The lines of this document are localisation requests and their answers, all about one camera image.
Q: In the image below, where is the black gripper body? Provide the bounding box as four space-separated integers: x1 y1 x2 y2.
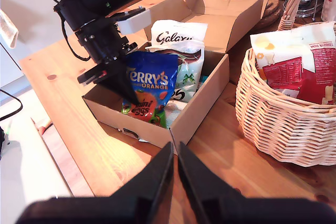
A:
76 19 139 84

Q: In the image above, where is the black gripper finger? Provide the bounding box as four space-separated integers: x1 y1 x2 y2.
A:
111 141 175 224
111 60 140 103
177 141 246 224
97 69 140 103

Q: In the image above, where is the blue Terry's orange eggs bag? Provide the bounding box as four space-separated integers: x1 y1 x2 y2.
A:
121 50 180 128

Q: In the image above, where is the white Galaxy chocolate bag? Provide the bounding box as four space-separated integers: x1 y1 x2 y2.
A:
151 19 209 49

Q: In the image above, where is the red white mini bunnies bag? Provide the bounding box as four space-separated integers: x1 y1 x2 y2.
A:
249 20 336 105

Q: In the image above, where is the brown cardboard box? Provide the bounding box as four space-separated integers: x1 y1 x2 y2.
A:
82 0 265 149

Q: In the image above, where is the beige cloth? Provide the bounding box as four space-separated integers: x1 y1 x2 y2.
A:
0 8 19 49

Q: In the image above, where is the round dark brown trivet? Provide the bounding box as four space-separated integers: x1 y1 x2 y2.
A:
251 0 285 32

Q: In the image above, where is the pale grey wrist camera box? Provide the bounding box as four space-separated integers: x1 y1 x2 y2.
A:
117 8 152 35

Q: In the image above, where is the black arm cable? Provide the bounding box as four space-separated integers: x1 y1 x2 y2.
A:
60 18 91 62

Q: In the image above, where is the woven wicker basket with handle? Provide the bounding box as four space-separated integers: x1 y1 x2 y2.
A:
235 0 336 168

